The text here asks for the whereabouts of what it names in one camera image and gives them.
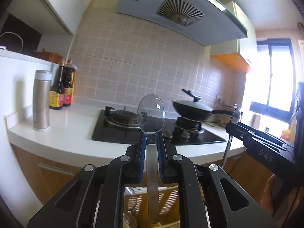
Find metal spoon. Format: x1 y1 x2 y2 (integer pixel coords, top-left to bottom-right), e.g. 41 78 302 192
220 106 242 168

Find clear plastic spoon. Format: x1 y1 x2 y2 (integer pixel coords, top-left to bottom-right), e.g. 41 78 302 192
137 94 165 224

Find right hand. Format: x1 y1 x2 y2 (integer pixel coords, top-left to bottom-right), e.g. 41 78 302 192
259 174 276 215

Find yellow utensil holder basket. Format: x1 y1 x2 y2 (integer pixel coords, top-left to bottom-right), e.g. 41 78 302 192
123 185 180 227

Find dark framed window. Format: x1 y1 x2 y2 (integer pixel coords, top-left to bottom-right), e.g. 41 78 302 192
250 38 296 123

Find wooden lower cabinets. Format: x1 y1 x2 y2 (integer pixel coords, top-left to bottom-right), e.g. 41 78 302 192
11 145 273 205

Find black wok with lid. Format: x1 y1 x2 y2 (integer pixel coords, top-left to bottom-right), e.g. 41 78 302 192
172 89 233 121

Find black gas stove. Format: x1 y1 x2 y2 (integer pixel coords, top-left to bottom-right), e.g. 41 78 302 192
92 107 226 146

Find orange upper cabinet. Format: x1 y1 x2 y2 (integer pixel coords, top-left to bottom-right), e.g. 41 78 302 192
210 1 257 73

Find dark soy sauce bottle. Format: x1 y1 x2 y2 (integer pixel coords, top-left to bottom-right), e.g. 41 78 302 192
49 60 65 110

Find silver thermos bottle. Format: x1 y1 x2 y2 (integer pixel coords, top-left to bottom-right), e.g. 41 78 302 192
32 70 52 132

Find large oil sauce bottle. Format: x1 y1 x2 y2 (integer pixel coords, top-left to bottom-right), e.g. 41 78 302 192
62 59 77 107

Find grey range hood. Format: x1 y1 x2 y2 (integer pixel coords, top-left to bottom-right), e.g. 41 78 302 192
117 0 247 46

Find white upper cabinet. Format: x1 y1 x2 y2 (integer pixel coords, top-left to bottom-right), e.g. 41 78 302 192
7 0 91 35

